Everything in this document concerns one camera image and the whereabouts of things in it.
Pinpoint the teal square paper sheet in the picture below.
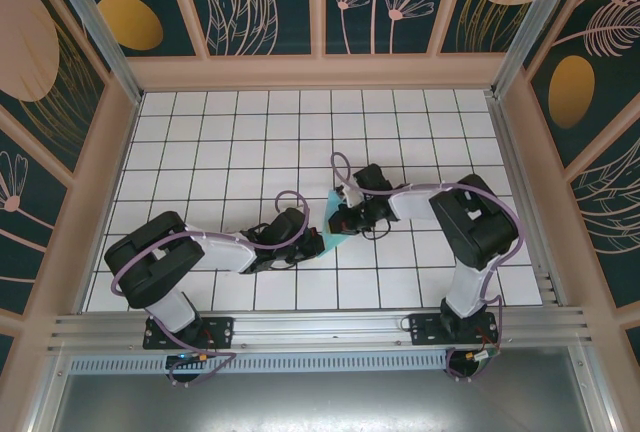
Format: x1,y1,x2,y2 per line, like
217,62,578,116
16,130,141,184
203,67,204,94
319,189,357,262

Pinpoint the grey metal sheet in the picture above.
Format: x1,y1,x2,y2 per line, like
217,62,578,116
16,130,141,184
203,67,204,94
29,371,619,432

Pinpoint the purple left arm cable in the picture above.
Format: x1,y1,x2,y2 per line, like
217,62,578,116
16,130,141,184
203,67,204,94
110,190,311,389

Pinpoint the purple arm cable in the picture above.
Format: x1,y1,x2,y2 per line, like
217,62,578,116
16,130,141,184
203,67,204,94
110,190,311,389
332,151,526,384

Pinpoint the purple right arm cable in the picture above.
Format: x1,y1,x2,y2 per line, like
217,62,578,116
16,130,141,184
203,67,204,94
332,151,526,384

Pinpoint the aluminium mounting rail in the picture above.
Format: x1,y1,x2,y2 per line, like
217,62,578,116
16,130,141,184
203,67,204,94
47,306,596,354

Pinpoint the grey slotted cable duct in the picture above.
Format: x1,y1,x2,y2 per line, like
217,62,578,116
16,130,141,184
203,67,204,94
67,349,451,376

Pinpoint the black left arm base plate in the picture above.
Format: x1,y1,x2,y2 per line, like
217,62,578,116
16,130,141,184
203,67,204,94
142,315,236,351

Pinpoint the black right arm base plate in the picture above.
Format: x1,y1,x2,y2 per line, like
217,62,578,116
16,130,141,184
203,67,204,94
408,312,501,348

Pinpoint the aluminium side rail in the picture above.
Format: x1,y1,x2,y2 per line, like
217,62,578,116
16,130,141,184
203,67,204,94
487,94,569,309

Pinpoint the aluminium frame post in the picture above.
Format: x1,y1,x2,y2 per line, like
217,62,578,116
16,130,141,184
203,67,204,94
489,0,584,99
39,0,147,104

